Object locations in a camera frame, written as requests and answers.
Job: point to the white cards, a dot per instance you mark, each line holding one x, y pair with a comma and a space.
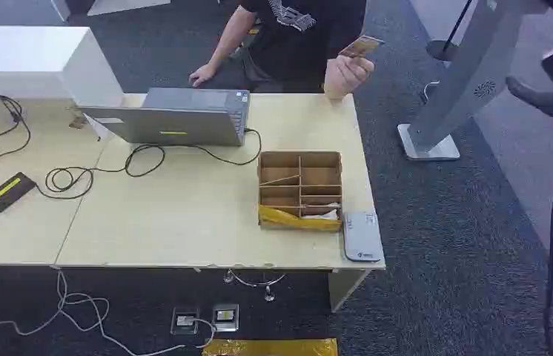
323, 214

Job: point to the black power adapter yellow label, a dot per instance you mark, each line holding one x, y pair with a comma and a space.
9, 190

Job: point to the white furniture panel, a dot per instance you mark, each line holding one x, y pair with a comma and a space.
124, 5

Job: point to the pale desk leg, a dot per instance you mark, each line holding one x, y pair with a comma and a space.
345, 287

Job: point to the yellow tape strip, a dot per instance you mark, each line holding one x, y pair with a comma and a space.
296, 221

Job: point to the chrome chair base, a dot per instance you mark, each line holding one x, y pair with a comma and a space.
267, 290

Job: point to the person's right hand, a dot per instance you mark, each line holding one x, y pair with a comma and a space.
202, 74

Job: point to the wooden card box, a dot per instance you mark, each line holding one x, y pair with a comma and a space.
281, 176

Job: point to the grey card reader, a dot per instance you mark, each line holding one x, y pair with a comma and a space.
362, 236

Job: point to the grey laptop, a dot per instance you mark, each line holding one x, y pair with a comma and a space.
178, 123

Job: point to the white cabinet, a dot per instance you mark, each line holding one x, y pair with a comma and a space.
21, 61

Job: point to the person's torso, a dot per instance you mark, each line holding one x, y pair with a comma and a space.
301, 44

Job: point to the person's left hand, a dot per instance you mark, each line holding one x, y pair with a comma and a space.
347, 73

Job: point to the brown card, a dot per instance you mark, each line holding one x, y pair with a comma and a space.
361, 46

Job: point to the grey slanted kiosk stand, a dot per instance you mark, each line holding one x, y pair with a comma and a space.
468, 78

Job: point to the floor socket with plug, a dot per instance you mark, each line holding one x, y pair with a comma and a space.
184, 321

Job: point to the round base pole stand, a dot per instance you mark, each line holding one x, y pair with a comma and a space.
441, 50

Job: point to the yellow sheet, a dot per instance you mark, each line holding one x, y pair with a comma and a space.
271, 348

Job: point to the open floor socket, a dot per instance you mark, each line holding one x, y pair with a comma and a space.
226, 317

